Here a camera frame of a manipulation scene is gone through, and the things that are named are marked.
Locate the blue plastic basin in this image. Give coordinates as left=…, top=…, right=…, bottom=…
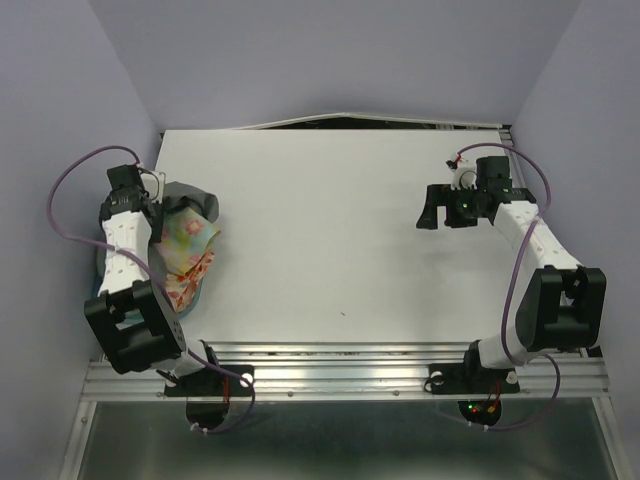
left=92, top=248, right=214, bottom=325

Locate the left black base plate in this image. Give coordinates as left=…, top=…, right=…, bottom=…
left=164, top=364, right=254, bottom=398

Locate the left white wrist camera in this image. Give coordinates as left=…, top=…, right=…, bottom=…
left=139, top=169, right=166, bottom=203

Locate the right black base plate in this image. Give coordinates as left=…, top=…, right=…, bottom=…
left=423, top=363, right=520, bottom=396

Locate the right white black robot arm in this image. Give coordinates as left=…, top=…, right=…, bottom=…
left=416, top=156, right=607, bottom=395

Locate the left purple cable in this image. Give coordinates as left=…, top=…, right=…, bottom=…
left=46, top=145, right=257, bottom=435

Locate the pastel floral skirt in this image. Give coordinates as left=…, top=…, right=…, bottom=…
left=156, top=208, right=219, bottom=276

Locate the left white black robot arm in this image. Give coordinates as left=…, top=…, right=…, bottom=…
left=84, top=165, right=223, bottom=394

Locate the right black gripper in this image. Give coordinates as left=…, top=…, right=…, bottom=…
left=414, top=183, right=485, bottom=229

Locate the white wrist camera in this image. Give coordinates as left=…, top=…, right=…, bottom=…
left=446, top=155, right=477, bottom=190
left=139, top=169, right=166, bottom=203

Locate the orange floral skirt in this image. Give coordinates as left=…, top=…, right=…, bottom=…
left=165, top=251, right=215, bottom=314

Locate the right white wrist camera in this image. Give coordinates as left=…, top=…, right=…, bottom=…
left=446, top=155, right=477, bottom=190

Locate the grey pleated skirt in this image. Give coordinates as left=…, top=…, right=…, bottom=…
left=162, top=181, right=220, bottom=223

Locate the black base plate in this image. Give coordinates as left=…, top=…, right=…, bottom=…
left=164, top=364, right=254, bottom=398
left=423, top=363, right=520, bottom=396

